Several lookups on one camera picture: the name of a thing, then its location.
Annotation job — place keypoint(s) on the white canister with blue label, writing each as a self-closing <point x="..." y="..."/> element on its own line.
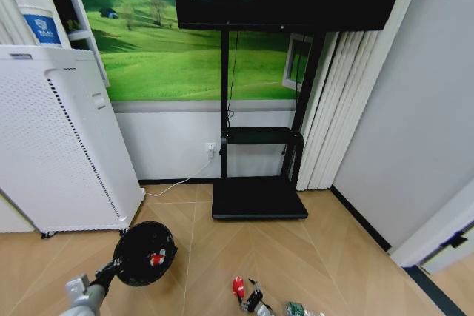
<point x="42" y="27"/>

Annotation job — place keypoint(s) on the white vertical blinds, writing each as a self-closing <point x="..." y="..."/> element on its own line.
<point x="333" y="116"/>

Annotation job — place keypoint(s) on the black television floor stand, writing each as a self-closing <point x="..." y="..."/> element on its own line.
<point x="259" y="201"/>

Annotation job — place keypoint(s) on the red and white crumpled wrapper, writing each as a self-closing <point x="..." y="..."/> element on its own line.
<point x="157" y="258"/>
<point x="238" y="286"/>

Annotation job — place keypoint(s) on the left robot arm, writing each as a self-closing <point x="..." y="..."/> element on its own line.
<point x="83" y="299"/>

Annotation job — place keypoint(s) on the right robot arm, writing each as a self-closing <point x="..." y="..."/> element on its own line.
<point x="267" y="310"/>

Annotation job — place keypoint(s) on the black baseboard strip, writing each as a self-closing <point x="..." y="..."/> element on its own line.
<point x="361" y="218"/>

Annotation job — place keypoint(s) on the white open shelf unit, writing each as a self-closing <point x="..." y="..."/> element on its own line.
<point x="83" y="16"/>

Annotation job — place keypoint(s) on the white wall socket with plug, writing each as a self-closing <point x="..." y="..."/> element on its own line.
<point x="210" y="150"/>

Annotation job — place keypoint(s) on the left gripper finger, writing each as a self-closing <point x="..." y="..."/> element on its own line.
<point x="111" y="265"/>
<point x="117" y="271"/>

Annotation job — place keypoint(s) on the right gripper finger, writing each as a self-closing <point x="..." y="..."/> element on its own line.
<point x="246" y="305"/>
<point x="255" y="285"/>

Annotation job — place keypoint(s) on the green and white crumpled packet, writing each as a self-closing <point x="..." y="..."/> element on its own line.
<point x="295" y="309"/>

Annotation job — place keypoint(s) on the white door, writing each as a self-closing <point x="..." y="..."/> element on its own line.
<point x="437" y="234"/>

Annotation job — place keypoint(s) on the white perforated air purifier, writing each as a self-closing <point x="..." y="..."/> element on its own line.
<point x="55" y="138"/>

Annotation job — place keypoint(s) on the black door latch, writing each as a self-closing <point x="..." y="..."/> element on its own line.
<point x="458" y="240"/>

